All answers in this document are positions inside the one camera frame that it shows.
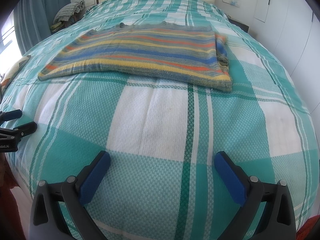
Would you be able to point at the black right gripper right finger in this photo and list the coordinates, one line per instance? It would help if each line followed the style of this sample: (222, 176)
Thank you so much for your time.
(278, 218)

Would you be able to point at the grey folded clothes pile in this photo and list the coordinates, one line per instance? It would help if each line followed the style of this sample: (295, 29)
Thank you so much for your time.
(66, 12)

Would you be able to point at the patterned cream pillow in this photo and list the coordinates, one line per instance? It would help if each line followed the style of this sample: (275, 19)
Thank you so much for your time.
(11, 74)

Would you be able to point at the teal plaid bedspread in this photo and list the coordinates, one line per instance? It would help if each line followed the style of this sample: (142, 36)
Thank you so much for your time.
(162, 135)

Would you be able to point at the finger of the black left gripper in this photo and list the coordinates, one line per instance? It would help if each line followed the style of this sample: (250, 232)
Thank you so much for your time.
(11, 115)
(14, 136)

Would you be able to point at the wall socket with blue plugs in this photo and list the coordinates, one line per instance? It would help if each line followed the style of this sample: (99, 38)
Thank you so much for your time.
(232, 2)

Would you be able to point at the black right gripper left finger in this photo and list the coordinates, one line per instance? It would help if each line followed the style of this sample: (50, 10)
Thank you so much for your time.
(47, 220)

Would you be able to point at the blue curtain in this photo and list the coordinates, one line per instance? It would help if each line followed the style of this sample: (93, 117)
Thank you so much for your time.
(32, 21)

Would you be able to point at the dark bedside table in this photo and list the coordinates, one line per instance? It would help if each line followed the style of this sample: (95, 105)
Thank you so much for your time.
(239, 24)

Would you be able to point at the striped knit sweater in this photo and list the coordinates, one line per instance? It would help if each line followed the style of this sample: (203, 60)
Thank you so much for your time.
(189, 54)

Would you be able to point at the white wardrobe doors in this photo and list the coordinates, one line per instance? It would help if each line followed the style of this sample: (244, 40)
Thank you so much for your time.
(289, 29)

